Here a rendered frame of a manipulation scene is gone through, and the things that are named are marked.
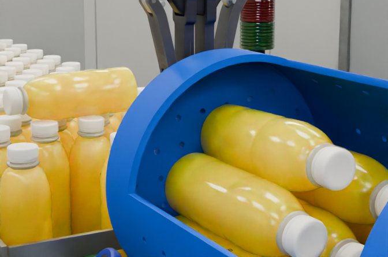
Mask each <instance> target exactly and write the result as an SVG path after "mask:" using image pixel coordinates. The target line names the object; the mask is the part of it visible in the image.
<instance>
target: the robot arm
mask: <svg viewBox="0 0 388 257"><path fill-rule="evenodd" d="M167 1H168V3H169V5H170V6H171V8H172V9H173V21H174V46H173V41H172V37H171V32H170V27H169V22H168V19H167V15H166V12H165V10H164V6H165V4H166V3H165V0H139V3H140V4H141V6H142V8H143V9H144V11H145V12H146V14H147V17H148V22H149V25H150V30H151V34H152V39H153V42H154V47H155V52H156V57H157V60H158V65H159V69H160V72H161V73H162V72H163V71H164V70H166V69H167V68H168V67H170V66H172V65H173V64H175V63H176V62H178V61H180V60H182V59H184V58H187V57H189V56H192V55H194V25H195V54H197V53H201V52H204V51H208V50H215V49H232V48H233V44H234V38H235V35H236V30H237V25H238V20H239V16H240V12H241V11H242V9H243V7H244V5H245V3H246V1H247V0H167ZM220 1H222V2H223V5H222V7H221V11H220V14H219V19H218V24H217V30H216V33H215V38H214V23H215V22H216V20H217V6H218V4H219V3H220Z"/></svg>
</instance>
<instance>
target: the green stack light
mask: <svg viewBox="0 0 388 257"><path fill-rule="evenodd" d="M274 28H275V21H272V22H264V23H253V22H244V21H240V48H241V49H244V50H272V49H274V47H275V45H274V44H275V42H274V41H275V39H274V38H275V29H274Z"/></svg>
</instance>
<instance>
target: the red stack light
mask: <svg viewBox="0 0 388 257"><path fill-rule="evenodd" d="M240 21H244V22H253V23H264V22H272V21H275V0H247V1H246V3H245V5H244V7H243V9H242V11H241V12H240Z"/></svg>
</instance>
